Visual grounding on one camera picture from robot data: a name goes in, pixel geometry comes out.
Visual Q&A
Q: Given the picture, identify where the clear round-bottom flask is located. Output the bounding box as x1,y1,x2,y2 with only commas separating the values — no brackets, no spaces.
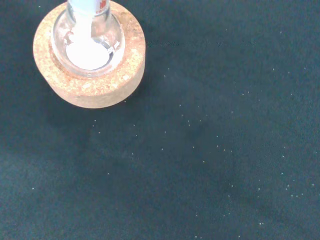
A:
50,0,126,72

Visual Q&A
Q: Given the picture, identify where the black bench cloth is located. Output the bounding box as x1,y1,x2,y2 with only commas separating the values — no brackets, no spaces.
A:
0,0,320,240

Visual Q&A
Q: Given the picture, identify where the brown cork ring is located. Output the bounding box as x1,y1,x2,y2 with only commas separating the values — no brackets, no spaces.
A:
32,1,147,109

